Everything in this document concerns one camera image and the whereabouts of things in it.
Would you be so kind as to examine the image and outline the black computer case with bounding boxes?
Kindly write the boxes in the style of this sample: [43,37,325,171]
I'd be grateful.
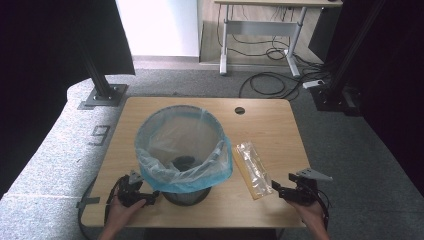
[307,5,344,64]

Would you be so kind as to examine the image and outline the white-legged wooden desk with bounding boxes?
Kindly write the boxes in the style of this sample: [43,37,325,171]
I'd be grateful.
[213,0,344,78]

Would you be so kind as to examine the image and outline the white power strip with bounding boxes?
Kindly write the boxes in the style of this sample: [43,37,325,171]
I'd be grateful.
[301,79,326,90]

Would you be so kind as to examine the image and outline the clear plastic wrapper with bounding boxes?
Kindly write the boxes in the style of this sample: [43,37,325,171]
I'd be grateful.
[231,140,275,201]

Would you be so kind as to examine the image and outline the black mesh trash bin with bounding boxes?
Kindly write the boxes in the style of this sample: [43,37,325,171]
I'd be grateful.
[161,155,212,207]

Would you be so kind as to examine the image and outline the grey tape strip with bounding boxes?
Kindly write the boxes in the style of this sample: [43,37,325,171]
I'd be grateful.
[75,196,101,210]

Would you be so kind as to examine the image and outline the black curtain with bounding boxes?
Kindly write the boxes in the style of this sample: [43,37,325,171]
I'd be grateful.
[0,0,136,198]
[324,0,424,198]

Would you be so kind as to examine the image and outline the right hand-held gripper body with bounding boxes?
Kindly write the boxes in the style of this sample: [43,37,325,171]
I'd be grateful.
[287,167,334,205]

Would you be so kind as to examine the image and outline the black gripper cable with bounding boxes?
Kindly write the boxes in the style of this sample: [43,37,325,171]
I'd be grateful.
[77,175,125,240]
[313,187,333,232]

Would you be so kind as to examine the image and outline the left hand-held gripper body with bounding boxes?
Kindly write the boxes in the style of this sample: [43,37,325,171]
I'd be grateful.
[115,169,149,208]

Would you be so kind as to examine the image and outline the person's left hand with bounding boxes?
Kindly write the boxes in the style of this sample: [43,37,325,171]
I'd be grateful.
[101,195,148,236]

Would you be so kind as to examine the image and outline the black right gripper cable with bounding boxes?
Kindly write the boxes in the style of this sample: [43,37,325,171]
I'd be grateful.
[313,187,333,232]

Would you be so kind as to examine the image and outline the black floor cables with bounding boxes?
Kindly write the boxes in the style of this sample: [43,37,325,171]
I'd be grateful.
[215,4,333,102]

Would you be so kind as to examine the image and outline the black metal stand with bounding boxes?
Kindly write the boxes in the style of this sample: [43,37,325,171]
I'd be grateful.
[309,0,389,117]
[77,39,130,111]

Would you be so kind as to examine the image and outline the person's right hand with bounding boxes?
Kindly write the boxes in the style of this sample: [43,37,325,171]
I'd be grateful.
[287,198,327,232]

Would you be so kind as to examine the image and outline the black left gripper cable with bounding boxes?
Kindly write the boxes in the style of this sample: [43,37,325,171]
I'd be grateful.
[77,175,125,240]

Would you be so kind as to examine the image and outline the blue plastic trash bag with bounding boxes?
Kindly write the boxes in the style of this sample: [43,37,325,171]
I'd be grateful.
[134,104,234,195]

